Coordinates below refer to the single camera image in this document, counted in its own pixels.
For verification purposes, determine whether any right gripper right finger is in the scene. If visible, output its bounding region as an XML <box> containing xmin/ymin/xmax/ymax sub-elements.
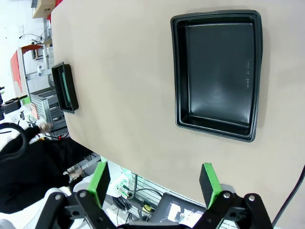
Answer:
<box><xmin>193</xmin><ymin>162</ymin><xmax>274</xmax><ymax>229</ymax></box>

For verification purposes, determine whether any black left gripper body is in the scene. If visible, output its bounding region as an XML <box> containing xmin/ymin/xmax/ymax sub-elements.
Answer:
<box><xmin>3</xmin><ymin>98</ymin><xmax>22</xmax><ymax>115</ymax></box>

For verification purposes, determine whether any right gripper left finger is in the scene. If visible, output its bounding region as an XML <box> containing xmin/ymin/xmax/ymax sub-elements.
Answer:
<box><xmin>35</xmin><ymin>161</ymin><xmax>115</xmax><ymax>229</ymax></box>

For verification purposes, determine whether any green circuit board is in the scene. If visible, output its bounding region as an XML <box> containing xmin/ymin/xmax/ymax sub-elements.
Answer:
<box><xmin>61</xmin><ymin>70</ymin><xmax>72</xmax><ymax>105</ymax></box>

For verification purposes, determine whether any black plastic ESD tray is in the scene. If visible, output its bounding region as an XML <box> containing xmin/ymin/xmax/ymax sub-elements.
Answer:
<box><xmin>170</xmin><ymin>9</ymin><xmax>264</xmax><ymax>144</ymax></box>
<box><xmin>51</xmin><ymin>62</ymin><xmax>79</xmax><ymax>115</ymax></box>

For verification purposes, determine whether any black-clothed person right hand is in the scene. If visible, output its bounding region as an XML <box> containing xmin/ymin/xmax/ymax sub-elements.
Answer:
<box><xmin>62</xmin><ymin>167</ymin><xmax>83</xmax><ymax>180</ymax></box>

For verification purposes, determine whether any black-clothed person left hand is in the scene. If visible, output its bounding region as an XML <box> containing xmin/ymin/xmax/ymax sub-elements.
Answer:
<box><xmin>36</xmin><ymin>120</ymin><xmax>52</xmax><ymax>132</ymax></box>

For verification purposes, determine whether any white power strip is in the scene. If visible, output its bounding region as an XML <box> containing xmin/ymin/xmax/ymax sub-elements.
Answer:
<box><xmin>107</xmin><ymin>167</ymin><xmax>131</xmax><ymax>199</ymax></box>

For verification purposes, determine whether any red fabric panel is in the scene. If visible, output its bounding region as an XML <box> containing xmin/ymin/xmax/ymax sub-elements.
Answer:
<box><xmin>10</xmin><ymin>45</ymin><xmax>44</xmax><ymax>93</ymax></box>

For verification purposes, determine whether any black tablet screen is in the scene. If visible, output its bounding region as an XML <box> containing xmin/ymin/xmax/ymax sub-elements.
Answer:
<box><xmin>152</xmin><ymin>192</ymin><xmax>208</xmax><ymax>225</ymax></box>

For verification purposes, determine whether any person in black clothes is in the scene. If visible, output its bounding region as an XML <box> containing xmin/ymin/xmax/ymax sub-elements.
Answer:
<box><xmin>0</xmin><ymin>125</ymin><xmax>96</xmax><ymax>214</ymax></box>

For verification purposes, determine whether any brown cardboard box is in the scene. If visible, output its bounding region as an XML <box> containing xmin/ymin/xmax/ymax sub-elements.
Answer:
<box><xmin>32</xmin><ymin>0</ymin><xmax>57</xmax><ymax>19</ymax></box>

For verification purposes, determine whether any grey aluminium frame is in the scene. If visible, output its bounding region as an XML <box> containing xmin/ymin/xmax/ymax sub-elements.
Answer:
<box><xmin>30</xmin><ymin>89</ymin><xmax>70</xmax><ymax>139</ymax></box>

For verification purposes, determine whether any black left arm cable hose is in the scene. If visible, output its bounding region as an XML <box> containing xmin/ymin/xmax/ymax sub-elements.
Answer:
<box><xmin>0</xmin><ymin>122</ymin><xmax>29</xmax><ymax>161</ymax></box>

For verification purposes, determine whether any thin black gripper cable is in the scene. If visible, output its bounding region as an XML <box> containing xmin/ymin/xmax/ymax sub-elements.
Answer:
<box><xmin>273</xmin><ymin>164</ymin><xmax>305</xmax><ymax>226</ymax></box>

